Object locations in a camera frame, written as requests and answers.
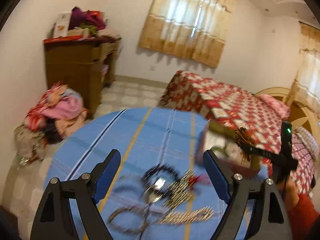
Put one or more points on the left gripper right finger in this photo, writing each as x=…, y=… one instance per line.
x=269, y=218

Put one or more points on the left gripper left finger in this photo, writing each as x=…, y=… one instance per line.
x=54, y=220

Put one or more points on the silver metal watch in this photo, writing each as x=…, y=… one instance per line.
x=155, y=190

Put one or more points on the right hand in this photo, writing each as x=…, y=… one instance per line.
x=289, y=193

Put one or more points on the checked pillow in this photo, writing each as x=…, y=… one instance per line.
x=308, y=141

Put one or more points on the red patchwork bed quilt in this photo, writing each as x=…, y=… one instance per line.
x=234, y=107

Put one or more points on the beige wooden headboard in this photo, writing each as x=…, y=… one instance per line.
x=299, y=115

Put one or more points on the pink pillow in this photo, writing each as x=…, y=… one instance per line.
x=278, y=106

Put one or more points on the pink metal tin box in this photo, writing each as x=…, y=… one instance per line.
x=221, y=140

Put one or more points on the beige side curtain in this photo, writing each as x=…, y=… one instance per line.
x=305, y=87

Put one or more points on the red knot charm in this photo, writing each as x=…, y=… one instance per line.
x=201, y=179

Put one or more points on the clothes pile on floor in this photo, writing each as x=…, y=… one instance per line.
x=59, y=113

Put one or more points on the blue plaid table cloth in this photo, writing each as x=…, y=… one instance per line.
x=144, y=137

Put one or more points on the brown wooden desk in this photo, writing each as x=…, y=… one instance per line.
x=84, y=64

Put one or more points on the beige window curtain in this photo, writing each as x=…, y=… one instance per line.
x=189, y=29

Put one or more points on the white orange box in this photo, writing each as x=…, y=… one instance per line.
x=62, y=24

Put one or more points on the clothes pile on desk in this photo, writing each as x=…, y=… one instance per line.
x=89, y=24

